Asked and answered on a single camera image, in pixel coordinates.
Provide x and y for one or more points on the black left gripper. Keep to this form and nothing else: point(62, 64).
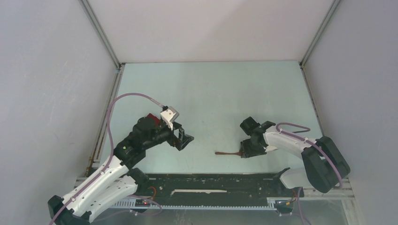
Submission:
point(183, 139)

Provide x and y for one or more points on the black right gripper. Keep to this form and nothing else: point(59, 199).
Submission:
point(248, 153)

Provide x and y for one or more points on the brown wooden fork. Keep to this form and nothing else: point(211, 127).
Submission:
point(227, 153)

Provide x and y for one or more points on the red cloth napkin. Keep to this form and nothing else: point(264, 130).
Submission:
point(156, 120)

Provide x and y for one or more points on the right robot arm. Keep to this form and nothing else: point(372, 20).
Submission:
point(324, 167)

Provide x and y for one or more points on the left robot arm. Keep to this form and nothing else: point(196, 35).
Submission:
point(118, 177)

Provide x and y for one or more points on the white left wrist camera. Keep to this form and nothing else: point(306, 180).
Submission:
point(169, 115)

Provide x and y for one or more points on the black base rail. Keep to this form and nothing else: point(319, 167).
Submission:
point(211, 191)

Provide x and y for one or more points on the left aluminium frame post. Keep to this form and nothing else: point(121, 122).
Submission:
point(91, 15)

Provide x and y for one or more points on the aluminium frame post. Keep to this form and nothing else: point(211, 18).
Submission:
point(91, 15)
point(320, 31)

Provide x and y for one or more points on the right aluminium frame post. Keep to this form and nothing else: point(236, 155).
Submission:
point(320, 31)

